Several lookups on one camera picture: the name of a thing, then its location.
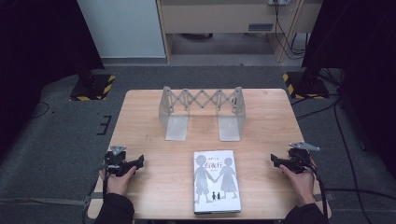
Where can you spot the grey tape strip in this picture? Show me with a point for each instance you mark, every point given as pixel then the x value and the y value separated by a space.
pixel 93 196
pixel 325 197

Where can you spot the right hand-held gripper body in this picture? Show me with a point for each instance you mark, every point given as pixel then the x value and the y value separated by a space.
pixel 298 160

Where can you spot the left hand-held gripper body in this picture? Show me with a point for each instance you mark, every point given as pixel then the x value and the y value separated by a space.
pixel 115 161

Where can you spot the expandable metal bookend rack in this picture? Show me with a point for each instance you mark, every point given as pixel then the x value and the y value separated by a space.
pixel 176 127

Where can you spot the person's left hand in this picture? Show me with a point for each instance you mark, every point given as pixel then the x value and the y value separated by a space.
pixel 116 185

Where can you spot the white power strip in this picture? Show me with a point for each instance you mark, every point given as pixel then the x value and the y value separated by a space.
pixel 278 2

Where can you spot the white panel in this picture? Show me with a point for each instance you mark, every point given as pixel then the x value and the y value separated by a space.
pixel 124 28

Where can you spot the black curtain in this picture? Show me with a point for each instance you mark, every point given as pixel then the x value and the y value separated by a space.
pixel 37 62
pixel 367 62

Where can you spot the white hardcover book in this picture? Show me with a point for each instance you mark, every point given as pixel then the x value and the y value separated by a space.
pixel 216 183

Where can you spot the person's right hand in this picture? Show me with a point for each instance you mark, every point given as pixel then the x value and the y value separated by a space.
pixel 300 186

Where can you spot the black stand with striped base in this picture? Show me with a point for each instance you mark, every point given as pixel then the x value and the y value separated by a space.
pixel 306 85
pixel 93 88

